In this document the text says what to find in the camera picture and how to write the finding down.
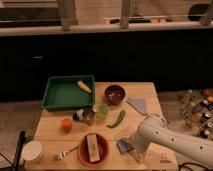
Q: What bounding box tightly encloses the blue sponge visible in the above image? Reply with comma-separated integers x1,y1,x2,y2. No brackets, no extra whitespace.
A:
116,140,133,155

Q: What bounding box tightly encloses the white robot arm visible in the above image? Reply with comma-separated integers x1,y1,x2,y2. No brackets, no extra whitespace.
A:
130,114,213,169

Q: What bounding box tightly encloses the purple bowl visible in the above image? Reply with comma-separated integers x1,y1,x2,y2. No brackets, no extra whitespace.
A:
104,85,126,105

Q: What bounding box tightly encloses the green cup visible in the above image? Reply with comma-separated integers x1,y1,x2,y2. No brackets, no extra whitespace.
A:
97,104,109,119

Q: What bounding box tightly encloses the yellow corn cob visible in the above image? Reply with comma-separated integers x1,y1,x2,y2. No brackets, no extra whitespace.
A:
77,80,92,93

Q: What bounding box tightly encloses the green chili pepper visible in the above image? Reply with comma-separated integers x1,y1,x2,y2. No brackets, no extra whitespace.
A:
107,110,126,128

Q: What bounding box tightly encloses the metal measuring cup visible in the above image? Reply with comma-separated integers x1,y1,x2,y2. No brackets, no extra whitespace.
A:
83,109,95,125

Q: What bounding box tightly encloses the grey triangular cloth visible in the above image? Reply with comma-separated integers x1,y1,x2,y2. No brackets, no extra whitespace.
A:
127,98,147,116

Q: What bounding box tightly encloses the black and white toy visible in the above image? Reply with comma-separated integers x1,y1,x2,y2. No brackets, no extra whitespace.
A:
72,109,84,121

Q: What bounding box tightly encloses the green plastic tray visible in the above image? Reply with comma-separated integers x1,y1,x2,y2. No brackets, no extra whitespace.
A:
42,75,95,111

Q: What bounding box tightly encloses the orange fruit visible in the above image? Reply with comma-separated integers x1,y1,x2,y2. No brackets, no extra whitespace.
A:
61,119,72,133

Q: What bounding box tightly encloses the wooden block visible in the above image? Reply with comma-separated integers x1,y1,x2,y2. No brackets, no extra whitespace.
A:
86,134,100,163

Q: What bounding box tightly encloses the orange plate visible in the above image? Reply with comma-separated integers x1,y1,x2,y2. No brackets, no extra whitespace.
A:
77,133,109,168

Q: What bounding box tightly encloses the spice bottle rack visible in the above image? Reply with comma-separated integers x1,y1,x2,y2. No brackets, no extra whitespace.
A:
178,90,213,139

